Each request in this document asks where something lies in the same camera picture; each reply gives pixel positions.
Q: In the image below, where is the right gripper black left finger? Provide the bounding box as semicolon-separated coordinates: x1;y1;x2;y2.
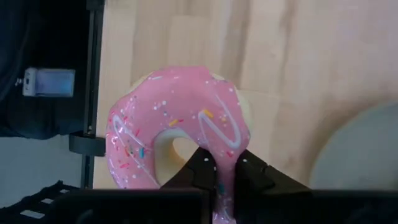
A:
160;147;219;190

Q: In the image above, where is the black aluminium table frame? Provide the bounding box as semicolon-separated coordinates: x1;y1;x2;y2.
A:
81;0;106;189

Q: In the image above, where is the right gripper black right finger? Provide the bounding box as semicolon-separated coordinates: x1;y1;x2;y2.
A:
234;149;312;190

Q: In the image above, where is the large pink donut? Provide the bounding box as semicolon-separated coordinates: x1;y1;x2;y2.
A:
104;65;251;224

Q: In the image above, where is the black object with white labels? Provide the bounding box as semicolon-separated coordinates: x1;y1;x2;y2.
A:
0;179;82;224

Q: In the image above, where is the black frame clamp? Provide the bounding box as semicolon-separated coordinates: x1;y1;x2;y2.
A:
68;130;107;157

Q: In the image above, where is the silver metal bracket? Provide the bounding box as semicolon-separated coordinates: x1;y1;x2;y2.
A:
15;67;76;98

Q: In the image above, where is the grey round plate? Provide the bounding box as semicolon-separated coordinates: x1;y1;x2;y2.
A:
309;101;398;190

